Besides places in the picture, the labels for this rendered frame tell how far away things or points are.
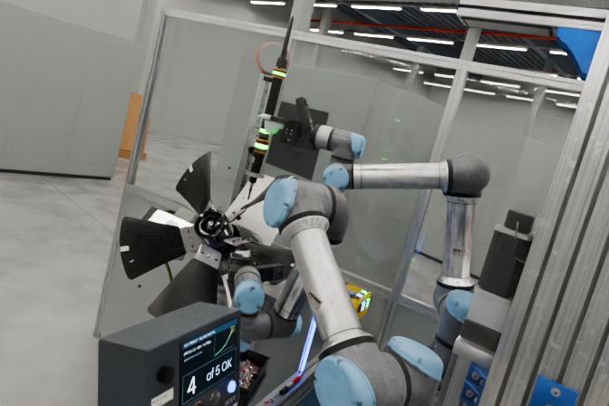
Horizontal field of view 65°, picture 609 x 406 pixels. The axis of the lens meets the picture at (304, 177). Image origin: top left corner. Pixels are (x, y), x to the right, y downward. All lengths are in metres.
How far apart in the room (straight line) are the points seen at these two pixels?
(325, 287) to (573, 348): 0.51
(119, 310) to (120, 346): 2.35
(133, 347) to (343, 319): 0.39
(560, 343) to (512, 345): 0.09
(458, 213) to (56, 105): 6.13
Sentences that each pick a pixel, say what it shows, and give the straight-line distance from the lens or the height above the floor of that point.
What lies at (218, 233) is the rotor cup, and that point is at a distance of 1.64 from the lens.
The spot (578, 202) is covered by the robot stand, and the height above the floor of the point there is 1.63.
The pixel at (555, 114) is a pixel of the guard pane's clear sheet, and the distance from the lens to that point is 2.11.
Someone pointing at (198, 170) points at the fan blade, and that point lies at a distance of 1.89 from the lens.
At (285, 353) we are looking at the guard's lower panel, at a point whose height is 0.49.
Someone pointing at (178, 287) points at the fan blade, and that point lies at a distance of 1.62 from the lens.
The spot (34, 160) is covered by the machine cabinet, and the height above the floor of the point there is 0.20.
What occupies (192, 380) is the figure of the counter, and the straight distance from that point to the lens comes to 0.92.
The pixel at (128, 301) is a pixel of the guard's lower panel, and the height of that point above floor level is 0.32.
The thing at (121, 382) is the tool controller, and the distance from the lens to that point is 0.87.
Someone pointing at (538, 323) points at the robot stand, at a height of 1.38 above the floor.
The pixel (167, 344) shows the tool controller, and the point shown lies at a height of 1.25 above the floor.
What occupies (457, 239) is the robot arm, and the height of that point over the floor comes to 1.41.
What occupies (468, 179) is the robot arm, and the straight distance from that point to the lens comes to 1.40.
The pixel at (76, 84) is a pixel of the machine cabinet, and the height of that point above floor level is 1.28.
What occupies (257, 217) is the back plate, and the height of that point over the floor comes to 1.21.
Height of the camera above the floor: 1.66
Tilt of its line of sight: 7 degrees down
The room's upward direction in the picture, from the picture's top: 15 degrees clockwise
